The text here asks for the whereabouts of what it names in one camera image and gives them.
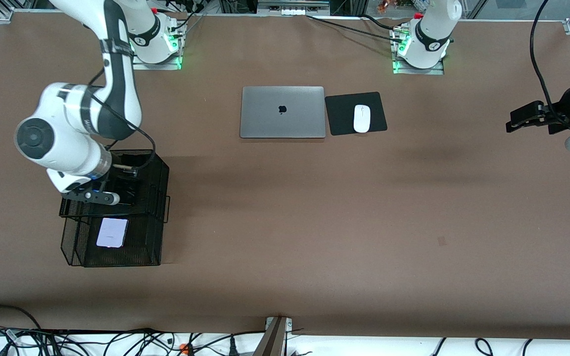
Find black mouse pad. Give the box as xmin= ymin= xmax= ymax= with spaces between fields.
xmin=325 ymin=91 xmax=388 ymax=136

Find black base power cables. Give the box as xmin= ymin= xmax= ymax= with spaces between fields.
xmin=166 ymin=0 xmax=207 ymax=38

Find white computer mouse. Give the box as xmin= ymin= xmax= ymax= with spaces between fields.
xmin=353 ymin=104 xmax=371 ymax=134

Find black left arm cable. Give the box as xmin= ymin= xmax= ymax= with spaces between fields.
xmin=529 ymin=0 xmax=570 ymax=127

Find long black table cable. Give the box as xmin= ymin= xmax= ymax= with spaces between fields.
xmin=306 ymin=14 xmax=402 ymax=43

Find black arched floor cable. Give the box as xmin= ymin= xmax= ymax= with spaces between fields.
xmin=0 ymin=305 xmax=43 ymax=331

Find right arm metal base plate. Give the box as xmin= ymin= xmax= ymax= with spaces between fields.
xmin=131 ymin=20 xmax=187 ymax=71

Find grey metal camera post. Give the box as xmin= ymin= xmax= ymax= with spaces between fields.
xmin=254 ymin=316 xmax=293 ymax=356

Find grey power strip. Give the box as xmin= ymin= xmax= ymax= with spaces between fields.
xmin=257 ymin=0 xmax=330 ymax=16

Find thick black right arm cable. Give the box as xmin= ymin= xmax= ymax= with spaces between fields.
xmin=87 ymin=64 xmax=157 ymax=171

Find silver closed laptop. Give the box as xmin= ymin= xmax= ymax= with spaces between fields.
xmin=239 ymin=86 xmax=326 ymax=139

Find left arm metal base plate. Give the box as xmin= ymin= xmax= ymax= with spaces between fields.
xmin=390 ymin=25 xmax=445 ymax=76

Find lavender flip phone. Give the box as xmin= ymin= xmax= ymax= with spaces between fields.
xmin=96 ymin=218 xmax=129 ymax=249

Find black mesh two-tier tray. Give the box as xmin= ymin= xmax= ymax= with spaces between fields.
xmin=59 ymin=149 xmax=171 ymax=267

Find short black table cable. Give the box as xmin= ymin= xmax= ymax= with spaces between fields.
xmin=362 ymin=14 xmax=399 ymax=31

